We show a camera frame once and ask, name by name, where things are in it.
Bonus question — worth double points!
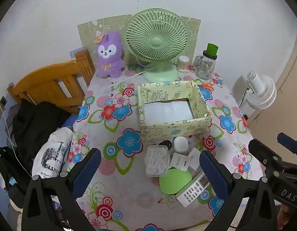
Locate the white floor fan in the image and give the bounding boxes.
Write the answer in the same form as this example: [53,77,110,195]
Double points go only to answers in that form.
[245,71,277,111]

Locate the glass jar with green lid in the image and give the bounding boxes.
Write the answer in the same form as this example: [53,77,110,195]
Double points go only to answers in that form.
[193,43,218,80]

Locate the thin white cable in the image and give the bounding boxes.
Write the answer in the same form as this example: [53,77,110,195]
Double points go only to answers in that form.
[0,108,33,181]

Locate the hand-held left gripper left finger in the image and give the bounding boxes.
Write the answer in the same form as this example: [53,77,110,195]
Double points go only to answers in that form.
[21,147,102,231]

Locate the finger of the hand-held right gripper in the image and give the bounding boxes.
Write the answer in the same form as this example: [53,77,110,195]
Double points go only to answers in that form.
[277,132,297,155]
[248,138,287,174]

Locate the floral tablecloth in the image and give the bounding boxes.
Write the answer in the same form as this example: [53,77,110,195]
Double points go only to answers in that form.
[67,65,265,231]

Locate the small black object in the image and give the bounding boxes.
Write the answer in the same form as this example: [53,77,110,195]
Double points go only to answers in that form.
[159,140,173,151]

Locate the green oval case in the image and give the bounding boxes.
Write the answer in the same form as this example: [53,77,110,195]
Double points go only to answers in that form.
[159,168,193,195]

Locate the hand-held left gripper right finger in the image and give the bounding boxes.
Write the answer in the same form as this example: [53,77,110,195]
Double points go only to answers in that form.
[199,150,283,231]

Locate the black power cable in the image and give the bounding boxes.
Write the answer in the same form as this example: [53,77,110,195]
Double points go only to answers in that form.
[238,87,250,108]

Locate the white earbuds case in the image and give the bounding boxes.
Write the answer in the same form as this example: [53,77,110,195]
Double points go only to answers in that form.
[172,136,188,153]

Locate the white charger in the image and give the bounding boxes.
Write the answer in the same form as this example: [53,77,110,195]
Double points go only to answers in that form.
[170,152,191,170]

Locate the person's right hand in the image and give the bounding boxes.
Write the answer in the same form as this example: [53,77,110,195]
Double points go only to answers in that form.
[277,206,292,230]

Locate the black backpack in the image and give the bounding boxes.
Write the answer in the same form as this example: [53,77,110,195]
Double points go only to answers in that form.
[0,146,27,209]

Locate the beige door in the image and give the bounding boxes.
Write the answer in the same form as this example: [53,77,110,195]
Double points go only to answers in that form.
[247,35,297,136]

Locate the cartoon print storage box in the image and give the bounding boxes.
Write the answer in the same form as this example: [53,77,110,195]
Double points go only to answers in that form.
[137,80,212,142]

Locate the clear plastic box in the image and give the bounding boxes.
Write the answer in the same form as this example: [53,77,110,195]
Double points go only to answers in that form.
[145,144,171,177]

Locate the white fan cord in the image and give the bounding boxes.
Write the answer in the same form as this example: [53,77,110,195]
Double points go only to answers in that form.
[119,65,154,84]

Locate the purple plush toy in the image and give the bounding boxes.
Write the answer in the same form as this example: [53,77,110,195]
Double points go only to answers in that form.
[94,31,126,79]

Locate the black clothing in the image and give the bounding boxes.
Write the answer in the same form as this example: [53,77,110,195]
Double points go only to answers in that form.
[12,99,72,171]

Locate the white printed bag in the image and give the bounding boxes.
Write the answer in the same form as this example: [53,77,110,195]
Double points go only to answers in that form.
[32,126,74,181]

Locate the green desk fan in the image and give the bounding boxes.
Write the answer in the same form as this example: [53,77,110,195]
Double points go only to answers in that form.
[124,8,189,83]

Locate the wooden chair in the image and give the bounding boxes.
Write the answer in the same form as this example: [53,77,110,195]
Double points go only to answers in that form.
[7,49,95,115]

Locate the cotton swab container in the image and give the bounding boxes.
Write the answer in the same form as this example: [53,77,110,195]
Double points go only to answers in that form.
[178,55,190,72]

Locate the white remote control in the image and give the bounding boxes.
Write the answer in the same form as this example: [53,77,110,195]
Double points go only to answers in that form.
[175,171,211,207]

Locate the white charger box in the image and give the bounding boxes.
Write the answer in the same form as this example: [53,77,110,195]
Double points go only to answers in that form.
[187,148,202,172]

